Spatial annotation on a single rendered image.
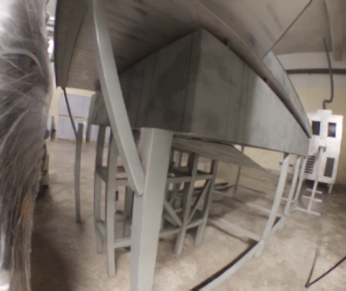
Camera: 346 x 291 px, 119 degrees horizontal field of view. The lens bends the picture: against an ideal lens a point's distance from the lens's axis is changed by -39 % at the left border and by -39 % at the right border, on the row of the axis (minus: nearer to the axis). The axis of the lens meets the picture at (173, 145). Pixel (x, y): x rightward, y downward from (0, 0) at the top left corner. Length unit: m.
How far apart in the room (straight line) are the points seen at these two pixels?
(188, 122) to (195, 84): 0.07
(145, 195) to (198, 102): 0.19
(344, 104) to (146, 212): 6.63
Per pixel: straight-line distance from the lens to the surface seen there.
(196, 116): 0.30
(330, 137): 4.93
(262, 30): 0.43
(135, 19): 0.45
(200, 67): 0.32
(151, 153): 0.26
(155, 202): 0.29
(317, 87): 6.85
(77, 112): 7.73
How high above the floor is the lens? 0.80
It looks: 3 degrees down
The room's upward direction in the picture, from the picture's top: 8 degrees clockwise
